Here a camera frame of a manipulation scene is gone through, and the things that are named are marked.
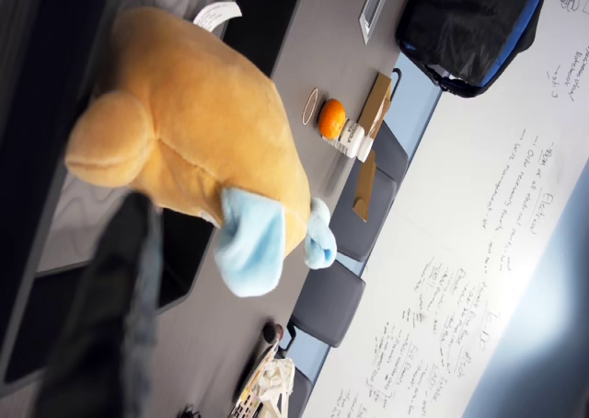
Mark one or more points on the whiteboard with writing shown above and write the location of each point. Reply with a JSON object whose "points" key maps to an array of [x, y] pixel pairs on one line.
{"points": [[483, 206]]}

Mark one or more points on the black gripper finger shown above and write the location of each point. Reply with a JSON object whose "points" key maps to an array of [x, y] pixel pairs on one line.
{"points": [[101, 326]]}

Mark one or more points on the open brown cardboard box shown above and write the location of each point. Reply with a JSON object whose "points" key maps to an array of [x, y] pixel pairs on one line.
{"points": [[375, 105]]}

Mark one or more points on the black bag blue trim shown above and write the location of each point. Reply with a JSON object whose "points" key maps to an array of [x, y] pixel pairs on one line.
{"points": [[460, 22]]}

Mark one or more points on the brown bottle cap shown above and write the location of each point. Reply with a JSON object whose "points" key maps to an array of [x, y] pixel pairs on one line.
{"points": [[273, 333]]}

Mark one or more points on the orange mandarin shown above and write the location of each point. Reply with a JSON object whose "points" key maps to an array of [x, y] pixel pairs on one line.
{"points": [[332, 118]]}

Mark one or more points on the tan rubber band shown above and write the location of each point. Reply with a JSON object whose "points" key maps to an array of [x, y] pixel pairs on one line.
{"points": [[304, 107]]}

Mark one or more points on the crumpled white paper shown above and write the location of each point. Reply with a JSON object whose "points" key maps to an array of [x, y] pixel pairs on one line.
{"points": [[278, 386]]}

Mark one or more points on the grey office chair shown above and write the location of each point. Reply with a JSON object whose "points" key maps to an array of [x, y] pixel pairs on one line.
{"points": [[301, 395], [329, 303], [373, 197]]}

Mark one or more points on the flat brown cardboard piece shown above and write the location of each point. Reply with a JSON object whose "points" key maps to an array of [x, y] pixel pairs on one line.
{"points": [[366, 183]]}

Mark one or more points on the white pill bottle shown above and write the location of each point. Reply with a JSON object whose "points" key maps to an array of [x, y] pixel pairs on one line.
{"points": [[352, 139]]}

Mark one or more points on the tan plush toy blue ears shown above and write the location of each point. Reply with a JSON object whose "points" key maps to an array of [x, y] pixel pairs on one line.
{"points": [[193, 114]]}

